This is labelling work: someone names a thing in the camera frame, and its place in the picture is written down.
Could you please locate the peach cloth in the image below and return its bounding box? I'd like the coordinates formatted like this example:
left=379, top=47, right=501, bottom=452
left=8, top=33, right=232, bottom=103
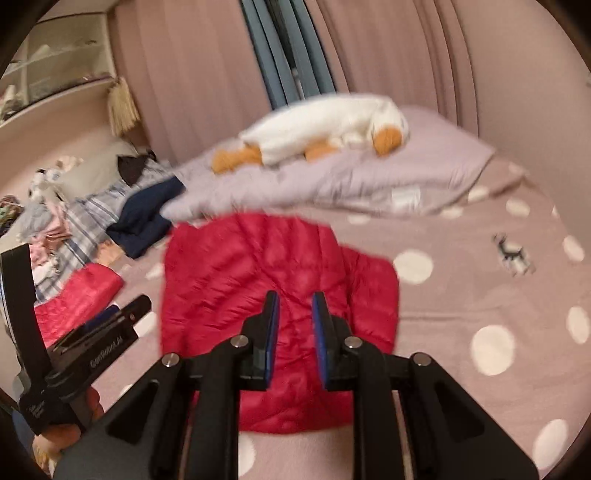
left=97, top=242, right=125, bottom=268

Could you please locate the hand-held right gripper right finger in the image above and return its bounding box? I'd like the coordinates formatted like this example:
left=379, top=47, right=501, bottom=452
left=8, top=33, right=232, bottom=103
left=311, top=291, right=541, bottom=480

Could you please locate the blue curtain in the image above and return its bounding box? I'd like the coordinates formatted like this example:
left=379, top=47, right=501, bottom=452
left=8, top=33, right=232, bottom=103
left=240, top=0, right=338, bottom=112

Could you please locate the black and white plush toy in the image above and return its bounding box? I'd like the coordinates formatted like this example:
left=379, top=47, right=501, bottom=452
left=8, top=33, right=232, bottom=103
left=30, top=168, right=61, bottom=200

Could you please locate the plaid blanket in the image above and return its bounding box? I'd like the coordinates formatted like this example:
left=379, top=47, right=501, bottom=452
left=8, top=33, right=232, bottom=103
left=34, top=159, right=176, bottom=301

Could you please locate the white knit cloth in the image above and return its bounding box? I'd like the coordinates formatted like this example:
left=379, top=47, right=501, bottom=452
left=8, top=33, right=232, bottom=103
left=32, top=263, right=61, bottom=288

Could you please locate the person's left hand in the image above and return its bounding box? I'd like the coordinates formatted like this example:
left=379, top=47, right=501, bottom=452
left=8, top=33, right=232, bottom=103
left=37, top=387, right=103, bottom=455

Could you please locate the folded red puffer jacket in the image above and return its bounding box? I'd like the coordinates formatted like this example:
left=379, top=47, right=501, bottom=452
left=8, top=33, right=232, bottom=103
left=33, top=263, right=124, bottom=335

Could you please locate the white goose plush toy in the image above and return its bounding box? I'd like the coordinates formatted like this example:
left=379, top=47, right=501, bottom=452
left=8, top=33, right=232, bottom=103
left=211, top=92, right=411, bottom=175

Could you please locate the grey duvet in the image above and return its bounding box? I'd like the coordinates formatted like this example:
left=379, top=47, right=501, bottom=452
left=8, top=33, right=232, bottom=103
left=159, top=105, right=497, bottom=222

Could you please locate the black garment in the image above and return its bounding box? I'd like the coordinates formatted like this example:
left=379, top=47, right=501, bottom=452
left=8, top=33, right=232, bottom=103
left=116, top=148, right=158, bottom=185

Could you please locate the navy blue garment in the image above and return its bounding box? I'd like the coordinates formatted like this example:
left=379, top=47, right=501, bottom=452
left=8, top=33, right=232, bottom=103
left=105, top=176, right=186, bottom=259

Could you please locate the beige pillow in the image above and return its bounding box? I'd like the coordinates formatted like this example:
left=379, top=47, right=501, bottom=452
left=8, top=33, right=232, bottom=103
left=60, top=141, right=139, bottom=195

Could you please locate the white wall shelf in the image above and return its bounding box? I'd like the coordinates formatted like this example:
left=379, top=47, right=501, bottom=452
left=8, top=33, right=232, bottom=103
left=0, top=11, right=118, bottom=125

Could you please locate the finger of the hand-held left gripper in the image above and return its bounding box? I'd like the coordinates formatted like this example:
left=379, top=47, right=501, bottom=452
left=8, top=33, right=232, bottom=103
left=82, top=305, right=120, bottom=331
left=53, top=295, right=153, bottom=359

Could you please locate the pink garment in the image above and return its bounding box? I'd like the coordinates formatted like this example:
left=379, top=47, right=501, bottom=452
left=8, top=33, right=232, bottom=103
left=30, top=222, right=75, bottom=252

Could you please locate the green crochet item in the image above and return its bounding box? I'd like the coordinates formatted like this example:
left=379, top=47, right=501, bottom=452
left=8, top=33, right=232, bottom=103
left=0, top=196, right=24, bottom=236

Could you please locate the wide pink curtain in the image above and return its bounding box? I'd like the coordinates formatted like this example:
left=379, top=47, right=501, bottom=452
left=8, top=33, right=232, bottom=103
left=113, top=0, right=273, bottom=162

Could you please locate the grey garment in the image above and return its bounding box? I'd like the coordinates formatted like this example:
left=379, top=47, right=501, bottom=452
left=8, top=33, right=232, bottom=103
left=21, top=203, right=70, bottom=232

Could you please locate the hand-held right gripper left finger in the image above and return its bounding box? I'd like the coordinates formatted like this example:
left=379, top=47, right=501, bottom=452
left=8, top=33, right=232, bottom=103
left=53, top=290, right=281, bottom=480

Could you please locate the red puffer jacket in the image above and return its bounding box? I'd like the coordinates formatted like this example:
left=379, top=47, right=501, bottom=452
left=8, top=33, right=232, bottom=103
left=161, top=212, right=400, bottom=435
left=33, top=263, right=124, bottom=335

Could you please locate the hanging straw fringe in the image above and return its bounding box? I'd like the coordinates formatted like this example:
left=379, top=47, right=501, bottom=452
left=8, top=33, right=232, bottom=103
left=107, top=76, right=141, bottom=137

